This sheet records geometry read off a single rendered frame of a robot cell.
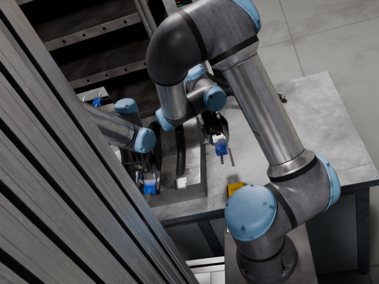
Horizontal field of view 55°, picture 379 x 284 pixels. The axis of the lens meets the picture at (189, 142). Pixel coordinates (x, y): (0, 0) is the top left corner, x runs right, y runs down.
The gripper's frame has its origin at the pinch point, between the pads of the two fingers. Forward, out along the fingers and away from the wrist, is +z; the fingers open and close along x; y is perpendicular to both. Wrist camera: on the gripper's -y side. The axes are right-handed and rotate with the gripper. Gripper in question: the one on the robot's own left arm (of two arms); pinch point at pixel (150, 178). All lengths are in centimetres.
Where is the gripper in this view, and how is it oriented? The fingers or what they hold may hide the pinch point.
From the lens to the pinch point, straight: 143.0
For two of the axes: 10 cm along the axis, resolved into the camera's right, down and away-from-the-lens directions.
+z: 1.8, 8.1, 5.5
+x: 9.8, -1.2, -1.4
